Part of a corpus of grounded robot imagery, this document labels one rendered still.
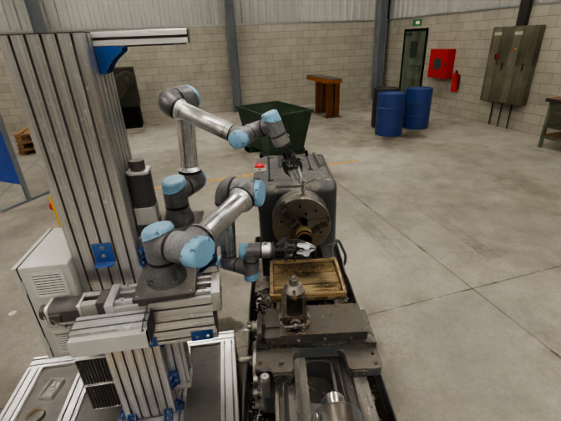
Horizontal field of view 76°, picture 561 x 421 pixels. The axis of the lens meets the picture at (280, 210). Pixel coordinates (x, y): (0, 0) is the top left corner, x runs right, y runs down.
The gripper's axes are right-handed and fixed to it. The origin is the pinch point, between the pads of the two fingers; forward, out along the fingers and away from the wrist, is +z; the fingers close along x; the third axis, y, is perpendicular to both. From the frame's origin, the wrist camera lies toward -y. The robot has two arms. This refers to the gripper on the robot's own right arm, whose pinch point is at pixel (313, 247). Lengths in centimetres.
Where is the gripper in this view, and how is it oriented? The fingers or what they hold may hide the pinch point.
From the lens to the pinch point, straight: 173.5
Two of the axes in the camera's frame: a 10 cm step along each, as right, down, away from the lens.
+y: 0.3, 3.8, -9.3
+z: 10.0, -0.1, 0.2
